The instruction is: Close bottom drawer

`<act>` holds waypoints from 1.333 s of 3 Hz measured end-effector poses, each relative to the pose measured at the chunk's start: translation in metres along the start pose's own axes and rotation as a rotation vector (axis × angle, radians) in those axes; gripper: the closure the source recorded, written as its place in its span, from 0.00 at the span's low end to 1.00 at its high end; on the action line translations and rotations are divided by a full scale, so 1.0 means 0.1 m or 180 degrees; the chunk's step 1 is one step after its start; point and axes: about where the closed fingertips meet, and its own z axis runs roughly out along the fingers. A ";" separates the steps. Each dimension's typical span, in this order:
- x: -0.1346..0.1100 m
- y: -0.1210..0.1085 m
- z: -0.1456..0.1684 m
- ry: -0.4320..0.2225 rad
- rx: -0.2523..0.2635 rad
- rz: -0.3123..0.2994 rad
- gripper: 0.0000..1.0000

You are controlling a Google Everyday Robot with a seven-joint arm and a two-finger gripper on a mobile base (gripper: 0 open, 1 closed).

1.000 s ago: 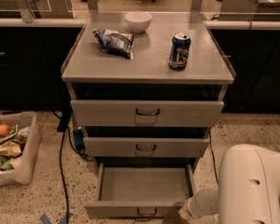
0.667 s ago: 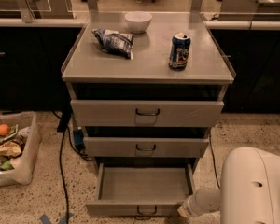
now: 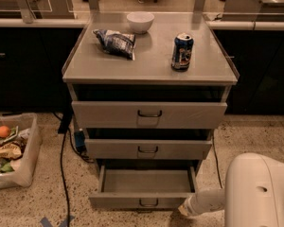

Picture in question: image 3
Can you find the blue tape cross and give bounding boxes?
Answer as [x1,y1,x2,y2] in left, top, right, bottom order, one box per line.
[39,215,76,227]

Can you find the blue soda can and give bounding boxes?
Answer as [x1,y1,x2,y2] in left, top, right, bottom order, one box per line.
[171,33,194,71]

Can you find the black floor cable left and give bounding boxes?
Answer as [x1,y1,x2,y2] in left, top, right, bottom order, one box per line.
[52,112,95,227]

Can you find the orange fruit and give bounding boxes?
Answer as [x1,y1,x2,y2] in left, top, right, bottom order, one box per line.
[0,126,11,138]

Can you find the grey top drawer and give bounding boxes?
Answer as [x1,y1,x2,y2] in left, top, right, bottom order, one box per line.
[72,101,227,129]

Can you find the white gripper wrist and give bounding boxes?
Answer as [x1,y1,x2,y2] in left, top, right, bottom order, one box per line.
[178,196,201,217]

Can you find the grey middle drawer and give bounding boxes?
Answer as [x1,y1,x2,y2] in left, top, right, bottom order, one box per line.
[85,139,212,160]

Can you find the green snack packet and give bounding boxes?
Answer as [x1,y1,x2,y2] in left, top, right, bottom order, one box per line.
[0,162,13,173]

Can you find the grey metal drawer cabinet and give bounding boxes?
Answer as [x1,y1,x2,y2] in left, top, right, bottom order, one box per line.
[62,10,240,175]

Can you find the clear plastic storage bin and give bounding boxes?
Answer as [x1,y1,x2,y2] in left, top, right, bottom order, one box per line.
[0,113,42,189]

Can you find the blue chip bag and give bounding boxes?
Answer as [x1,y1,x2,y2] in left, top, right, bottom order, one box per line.
[93,29,135,61]

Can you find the grey drawer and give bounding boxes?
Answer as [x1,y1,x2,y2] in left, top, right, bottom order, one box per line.
[90,166,196,210]
[72,101,227,129]
[85,139,212,160]

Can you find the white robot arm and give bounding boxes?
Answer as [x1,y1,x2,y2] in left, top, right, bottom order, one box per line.
[179,153,284,227]

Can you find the brown snack packet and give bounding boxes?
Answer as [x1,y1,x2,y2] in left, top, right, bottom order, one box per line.
[0,143,22,160]

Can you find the blue power adapter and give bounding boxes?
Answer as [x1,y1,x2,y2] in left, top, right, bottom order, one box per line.
[74,131,86,152]

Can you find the grey bottom drawer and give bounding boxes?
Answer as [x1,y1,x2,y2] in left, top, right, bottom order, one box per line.
[90,166,196,210]

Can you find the white ceramic bowl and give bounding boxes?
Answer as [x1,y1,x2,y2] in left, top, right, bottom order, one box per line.
[127,11,154,34]

